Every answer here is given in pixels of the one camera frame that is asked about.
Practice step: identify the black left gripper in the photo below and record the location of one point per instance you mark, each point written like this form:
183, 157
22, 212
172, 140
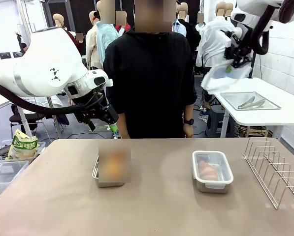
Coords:
90, 114

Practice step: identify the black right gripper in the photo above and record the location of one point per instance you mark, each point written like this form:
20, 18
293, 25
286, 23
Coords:
234, 52

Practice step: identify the perforated metal baking tray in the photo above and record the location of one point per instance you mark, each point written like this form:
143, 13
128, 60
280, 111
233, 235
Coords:
233, 100

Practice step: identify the metal tongs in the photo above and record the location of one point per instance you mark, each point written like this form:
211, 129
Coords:
250, 103

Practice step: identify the golden croissant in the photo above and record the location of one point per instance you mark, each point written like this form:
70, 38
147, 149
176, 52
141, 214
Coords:
114, 166
207, 170

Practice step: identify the rectangular steel container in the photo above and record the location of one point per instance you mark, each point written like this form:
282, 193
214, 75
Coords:
95, 169
210, 190

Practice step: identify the person's left forearm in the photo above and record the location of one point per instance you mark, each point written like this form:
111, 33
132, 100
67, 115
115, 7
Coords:
189, 111

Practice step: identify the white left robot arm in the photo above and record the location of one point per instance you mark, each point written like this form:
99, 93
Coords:
45, 61

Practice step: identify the person's right forearm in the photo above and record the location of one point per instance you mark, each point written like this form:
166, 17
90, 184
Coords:
122, 119

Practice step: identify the person's right hand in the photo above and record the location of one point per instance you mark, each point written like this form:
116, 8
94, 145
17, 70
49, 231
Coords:
124, 131

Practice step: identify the person's left hand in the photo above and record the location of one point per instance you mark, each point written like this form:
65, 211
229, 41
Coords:
188, 131

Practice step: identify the black tripod stand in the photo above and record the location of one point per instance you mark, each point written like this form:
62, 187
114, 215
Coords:
252, 68

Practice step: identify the mannequin in white shirt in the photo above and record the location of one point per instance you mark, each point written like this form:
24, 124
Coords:
210, 37

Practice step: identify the person in black shirt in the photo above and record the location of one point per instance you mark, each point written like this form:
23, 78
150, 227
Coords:
149, 73

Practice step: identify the grey plastic stool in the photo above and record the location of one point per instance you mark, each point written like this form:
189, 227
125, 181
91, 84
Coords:
218, 120

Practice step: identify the white side table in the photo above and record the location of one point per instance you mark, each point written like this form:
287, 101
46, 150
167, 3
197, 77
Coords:
272, 115

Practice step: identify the mannequin in blue-white shirt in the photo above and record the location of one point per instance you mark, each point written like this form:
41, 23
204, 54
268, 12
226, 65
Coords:
180, 28

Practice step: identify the mannequin in cream jacket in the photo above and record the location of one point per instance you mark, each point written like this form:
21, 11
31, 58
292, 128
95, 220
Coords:
91, 46

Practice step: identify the clear plastic bin with bag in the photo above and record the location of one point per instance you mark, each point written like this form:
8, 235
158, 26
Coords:
42, 145

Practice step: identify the black wrist watch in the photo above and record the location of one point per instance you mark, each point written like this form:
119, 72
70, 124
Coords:
188, 121

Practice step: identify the mannequin in light-blue shirt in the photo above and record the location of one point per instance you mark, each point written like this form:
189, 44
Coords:
107, 37

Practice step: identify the standing background person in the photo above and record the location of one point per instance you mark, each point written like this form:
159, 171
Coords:
80, 39

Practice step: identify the black office chair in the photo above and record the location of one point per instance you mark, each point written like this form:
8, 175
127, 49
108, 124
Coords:
26, 118

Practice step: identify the mannequin with red garment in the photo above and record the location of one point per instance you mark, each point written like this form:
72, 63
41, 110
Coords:
124, 27

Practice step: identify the yellow green snack bag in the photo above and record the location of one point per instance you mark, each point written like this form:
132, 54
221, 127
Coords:
21, 147

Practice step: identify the mannequin in maroon sweater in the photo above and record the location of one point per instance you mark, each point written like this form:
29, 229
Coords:
58, 20

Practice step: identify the seated background person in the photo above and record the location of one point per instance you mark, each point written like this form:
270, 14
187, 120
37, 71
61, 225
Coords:
24, 46

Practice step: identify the clear plastic storage bin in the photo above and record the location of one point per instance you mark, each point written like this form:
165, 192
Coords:
4, 177

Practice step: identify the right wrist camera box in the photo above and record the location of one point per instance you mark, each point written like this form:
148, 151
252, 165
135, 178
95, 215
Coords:
225, 38

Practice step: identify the black camera tripod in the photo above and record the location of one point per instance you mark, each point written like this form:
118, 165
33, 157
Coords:
19, 39

